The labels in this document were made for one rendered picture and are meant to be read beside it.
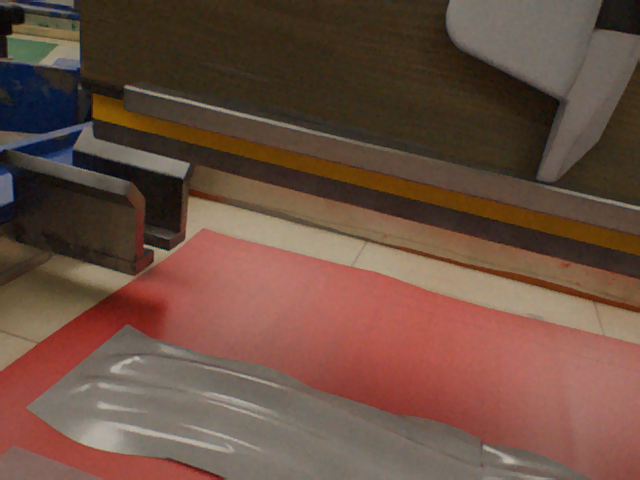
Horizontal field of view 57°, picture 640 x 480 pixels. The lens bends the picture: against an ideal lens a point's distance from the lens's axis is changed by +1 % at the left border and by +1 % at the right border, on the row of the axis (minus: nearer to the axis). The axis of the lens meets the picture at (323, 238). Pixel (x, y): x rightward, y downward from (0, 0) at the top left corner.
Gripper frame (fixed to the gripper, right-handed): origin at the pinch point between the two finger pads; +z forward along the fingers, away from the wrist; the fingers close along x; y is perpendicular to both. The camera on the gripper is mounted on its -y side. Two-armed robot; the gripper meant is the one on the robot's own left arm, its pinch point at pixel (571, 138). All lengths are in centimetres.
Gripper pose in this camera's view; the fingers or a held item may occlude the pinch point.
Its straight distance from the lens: 24.7
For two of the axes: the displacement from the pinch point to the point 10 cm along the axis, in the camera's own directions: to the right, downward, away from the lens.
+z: -1.6, 9.0, 4.0
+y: -9.5, -2.6, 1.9
